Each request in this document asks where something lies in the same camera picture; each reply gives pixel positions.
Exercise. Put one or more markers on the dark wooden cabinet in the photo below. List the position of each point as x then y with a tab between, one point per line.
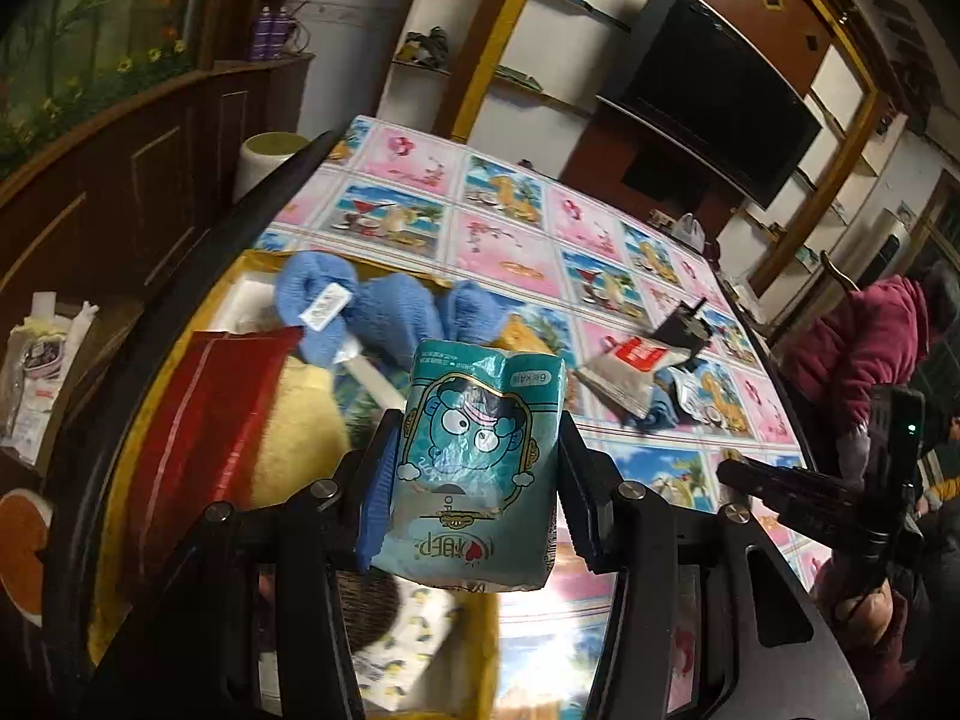
106	213

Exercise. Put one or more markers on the yellow snack packet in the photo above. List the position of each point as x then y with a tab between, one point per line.
517	337

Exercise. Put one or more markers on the white floral tissue pack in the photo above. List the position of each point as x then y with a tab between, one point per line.
411	622

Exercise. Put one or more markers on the brown knitted item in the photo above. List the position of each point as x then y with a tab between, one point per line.
370	605

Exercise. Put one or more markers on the tropical print foil sachet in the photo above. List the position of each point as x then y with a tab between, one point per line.
366	384

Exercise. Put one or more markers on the person's right hand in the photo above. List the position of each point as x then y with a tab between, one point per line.
858	619

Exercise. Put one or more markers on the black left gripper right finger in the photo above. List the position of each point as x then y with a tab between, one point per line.
619	527

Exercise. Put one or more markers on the person in magenta jacket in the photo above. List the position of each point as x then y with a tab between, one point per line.
876	337

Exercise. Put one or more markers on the orange topped white stool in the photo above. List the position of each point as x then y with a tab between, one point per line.
25	523

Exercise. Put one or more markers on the blue knitted cloth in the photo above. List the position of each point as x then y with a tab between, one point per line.
323	295

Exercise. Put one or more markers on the yellow fluffy towel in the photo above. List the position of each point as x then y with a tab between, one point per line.
305	436

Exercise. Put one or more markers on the white red label packet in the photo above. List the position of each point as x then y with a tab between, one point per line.
625	373

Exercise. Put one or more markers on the black flat television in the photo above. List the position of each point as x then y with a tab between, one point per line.
691	76

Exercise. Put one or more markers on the red foil pouch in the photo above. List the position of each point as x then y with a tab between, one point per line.
202	443

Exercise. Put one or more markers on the purple bottles on cabinet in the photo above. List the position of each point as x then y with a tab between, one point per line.
271	31

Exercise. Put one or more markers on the white plastic bag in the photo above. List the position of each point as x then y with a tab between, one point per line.
688	229

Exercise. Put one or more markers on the teal cartoon tissue pack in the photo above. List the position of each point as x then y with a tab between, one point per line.
474	496

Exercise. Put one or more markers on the yellow rimmed white tray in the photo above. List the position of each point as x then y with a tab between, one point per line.
194	546

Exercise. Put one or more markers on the patterned plastic tablecloth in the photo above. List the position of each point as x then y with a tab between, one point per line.
582	276

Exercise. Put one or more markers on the black small gadget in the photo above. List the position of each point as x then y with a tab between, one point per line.
685	329

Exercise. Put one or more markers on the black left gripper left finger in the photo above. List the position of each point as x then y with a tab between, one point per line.
333	525

